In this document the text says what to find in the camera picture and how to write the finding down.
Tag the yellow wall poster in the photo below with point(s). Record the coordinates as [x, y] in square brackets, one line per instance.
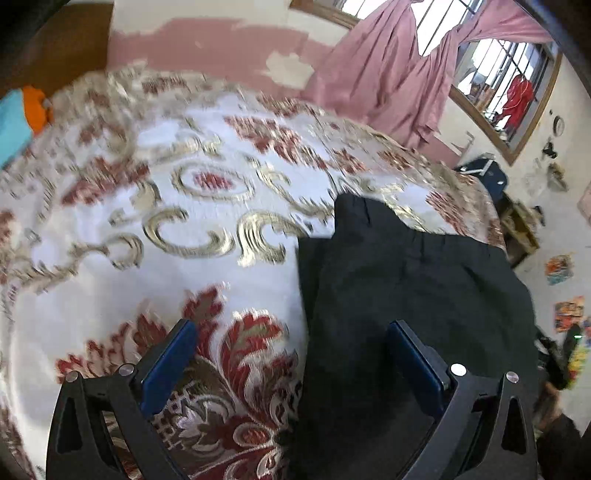
[581, 362]

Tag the wooden shelf unit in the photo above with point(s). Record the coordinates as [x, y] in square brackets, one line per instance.
[521, 226]

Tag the cyan cloth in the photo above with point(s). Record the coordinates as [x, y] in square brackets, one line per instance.
[14, 127]

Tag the black garment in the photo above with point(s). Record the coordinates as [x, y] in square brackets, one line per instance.
[392, 286]

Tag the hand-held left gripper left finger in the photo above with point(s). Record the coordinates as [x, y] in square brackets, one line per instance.
[166, 369]

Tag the wooden headboard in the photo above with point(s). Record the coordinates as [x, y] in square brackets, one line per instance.
[60, 41]

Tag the floral bedspread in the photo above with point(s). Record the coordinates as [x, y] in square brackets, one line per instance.
[138, 286]

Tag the wall-hung small clutter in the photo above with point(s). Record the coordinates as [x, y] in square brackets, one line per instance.
[557, 177]

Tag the dark blue bag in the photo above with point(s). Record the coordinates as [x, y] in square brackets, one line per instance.
[495, 177]

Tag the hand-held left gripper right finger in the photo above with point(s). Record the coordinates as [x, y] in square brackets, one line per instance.
[415, 367]

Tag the person's right forearm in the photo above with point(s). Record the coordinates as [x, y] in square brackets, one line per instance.
[563, 450]

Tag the small colourful wall poster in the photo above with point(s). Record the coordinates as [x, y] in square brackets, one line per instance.
[559, 270]
[569, 314]

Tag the orange cloth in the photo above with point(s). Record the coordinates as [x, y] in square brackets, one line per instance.
[38, 108]

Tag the red hanging garment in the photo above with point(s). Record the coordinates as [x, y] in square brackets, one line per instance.
[518, 101]

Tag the wooden framed window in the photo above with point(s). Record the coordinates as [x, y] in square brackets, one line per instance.
[487, 64]

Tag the round wall ornament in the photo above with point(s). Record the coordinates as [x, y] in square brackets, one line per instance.
[558, 125]

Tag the pink curtain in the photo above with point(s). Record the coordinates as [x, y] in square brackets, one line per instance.
[369, 74]

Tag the large multicoloured wall poster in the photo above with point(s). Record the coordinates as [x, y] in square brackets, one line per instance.
[585, 196]

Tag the dark wall-hung object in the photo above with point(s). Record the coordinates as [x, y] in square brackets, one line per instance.
[549, 150]

